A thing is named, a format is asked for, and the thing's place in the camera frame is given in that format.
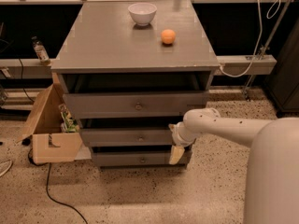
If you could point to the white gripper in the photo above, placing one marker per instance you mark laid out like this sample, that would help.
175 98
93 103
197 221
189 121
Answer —
178 134

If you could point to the grey drawer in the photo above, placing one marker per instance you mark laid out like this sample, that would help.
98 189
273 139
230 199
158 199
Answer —
133 104
129 137
131 159

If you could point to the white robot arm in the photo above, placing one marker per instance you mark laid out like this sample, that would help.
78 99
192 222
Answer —
272 184

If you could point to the grey top drawer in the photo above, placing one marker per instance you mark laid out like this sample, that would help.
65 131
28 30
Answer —
133 104

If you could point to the grey bottom drawer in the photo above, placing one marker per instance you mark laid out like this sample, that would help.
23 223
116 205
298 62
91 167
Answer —
131 159

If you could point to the grey drawer cabinet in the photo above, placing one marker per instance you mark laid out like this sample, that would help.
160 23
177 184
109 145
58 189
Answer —
107 52

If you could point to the open cardboard box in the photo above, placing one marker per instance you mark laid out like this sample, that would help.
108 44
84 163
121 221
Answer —
43 128

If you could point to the green snack bag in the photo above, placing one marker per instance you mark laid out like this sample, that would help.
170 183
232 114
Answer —
69 125

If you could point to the orange ball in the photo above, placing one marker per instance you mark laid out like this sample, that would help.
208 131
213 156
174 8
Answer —
168 36

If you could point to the dark cabinet at right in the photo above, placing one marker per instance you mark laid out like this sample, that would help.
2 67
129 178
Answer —
282 85

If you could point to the metal tripod pole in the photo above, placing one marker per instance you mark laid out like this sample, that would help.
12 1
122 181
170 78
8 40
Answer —
264 48

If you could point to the white bowl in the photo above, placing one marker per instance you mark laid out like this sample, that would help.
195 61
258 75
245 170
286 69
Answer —
142 13

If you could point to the clear plastic bottle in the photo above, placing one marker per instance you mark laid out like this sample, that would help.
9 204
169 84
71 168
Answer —
40 50

